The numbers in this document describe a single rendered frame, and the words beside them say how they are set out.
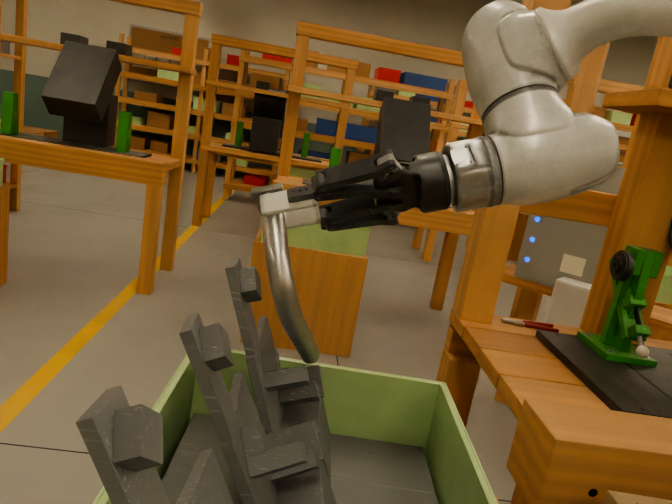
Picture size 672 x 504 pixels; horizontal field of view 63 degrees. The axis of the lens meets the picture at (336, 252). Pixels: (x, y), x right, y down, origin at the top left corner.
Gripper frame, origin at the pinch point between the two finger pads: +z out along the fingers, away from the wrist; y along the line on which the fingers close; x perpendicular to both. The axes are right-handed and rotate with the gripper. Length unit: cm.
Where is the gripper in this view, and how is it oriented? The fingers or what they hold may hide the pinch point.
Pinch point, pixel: (290, 209)
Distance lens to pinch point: 71.2
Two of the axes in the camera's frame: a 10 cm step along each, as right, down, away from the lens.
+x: 1.4, 8.4, -5.2
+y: -1.2, -5.1, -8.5
